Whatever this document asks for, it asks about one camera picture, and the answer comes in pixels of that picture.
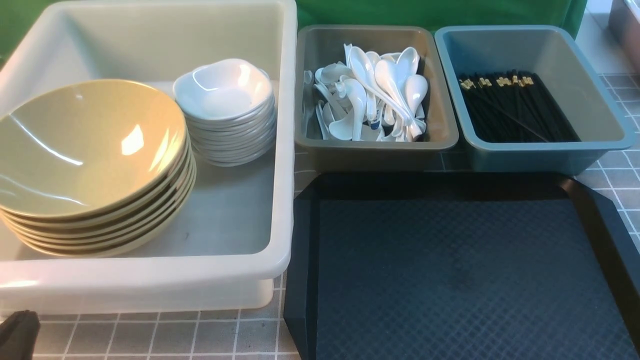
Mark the green cloth backdrop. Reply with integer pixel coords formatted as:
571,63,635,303
0,0,590,63

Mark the pile of black chopsticks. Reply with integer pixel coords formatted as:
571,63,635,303
457,69,581,144

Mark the large white plastic tub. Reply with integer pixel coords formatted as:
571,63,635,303
1,0,298,316

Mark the stack of white dishes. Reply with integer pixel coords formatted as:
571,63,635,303
185,95,278,167

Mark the black serving tray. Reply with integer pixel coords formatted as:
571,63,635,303
283,172,639,360

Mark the blue plastic bin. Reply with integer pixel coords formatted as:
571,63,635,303
434,25,636,176

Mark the grey plastic bin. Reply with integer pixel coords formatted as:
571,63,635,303
295,25,459,173

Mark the pile of white spoons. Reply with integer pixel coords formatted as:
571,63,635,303
302,44,430,142

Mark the white ceramic soup spoon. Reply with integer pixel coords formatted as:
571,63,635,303
374,59,424,142

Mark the stack of yellow-green bowls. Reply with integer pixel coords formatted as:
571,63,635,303
1,140,197,258

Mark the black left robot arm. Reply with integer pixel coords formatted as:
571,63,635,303
0,310,41,360

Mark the white square sauce dish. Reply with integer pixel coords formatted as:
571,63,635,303
172,58,274,121

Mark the yellow-green noodle bowl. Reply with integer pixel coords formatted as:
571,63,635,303
0,79,187,219

